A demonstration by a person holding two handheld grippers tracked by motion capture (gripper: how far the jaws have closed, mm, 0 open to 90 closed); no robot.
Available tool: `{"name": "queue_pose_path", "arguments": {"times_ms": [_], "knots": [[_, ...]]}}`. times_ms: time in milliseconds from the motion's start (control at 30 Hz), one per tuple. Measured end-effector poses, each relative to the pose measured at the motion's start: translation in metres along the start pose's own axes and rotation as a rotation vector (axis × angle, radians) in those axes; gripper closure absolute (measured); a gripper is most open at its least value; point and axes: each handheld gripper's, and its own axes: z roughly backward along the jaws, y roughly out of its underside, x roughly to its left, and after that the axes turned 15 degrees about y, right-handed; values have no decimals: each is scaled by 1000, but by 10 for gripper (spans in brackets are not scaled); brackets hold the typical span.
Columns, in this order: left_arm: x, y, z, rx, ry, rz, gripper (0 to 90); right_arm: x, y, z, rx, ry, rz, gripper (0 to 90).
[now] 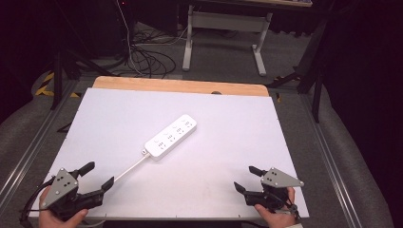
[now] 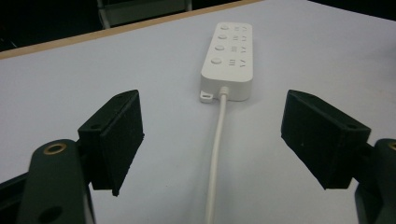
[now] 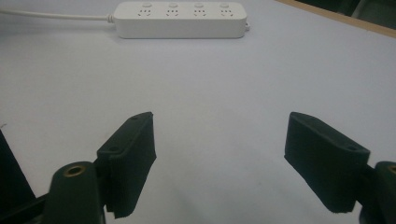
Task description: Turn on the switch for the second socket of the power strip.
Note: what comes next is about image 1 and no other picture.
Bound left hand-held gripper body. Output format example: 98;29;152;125
40;167;106;222

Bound white power strip cable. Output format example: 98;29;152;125
112;150;150;183

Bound black metal stand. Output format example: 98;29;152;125
50;47;119;111
266;18;329;124

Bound white power strip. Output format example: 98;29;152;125
144;113;198;162

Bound white desk frame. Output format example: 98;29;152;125
182;4;274;77

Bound white board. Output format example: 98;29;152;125
28;87;310;220

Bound white floor cable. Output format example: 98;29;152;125
115;0;188;76

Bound person's right hand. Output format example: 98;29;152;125
253;186;299;228

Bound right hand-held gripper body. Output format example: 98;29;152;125
243;166;305;212

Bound person's left hand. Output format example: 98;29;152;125
38;185;90;228

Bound bundle of black floor cables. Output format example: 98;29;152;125
125;29;178;80

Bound yellow black floor tape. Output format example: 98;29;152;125
34;71;83;99

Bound aluminium rail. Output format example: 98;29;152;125
299;93;354;228
0;79;81;207

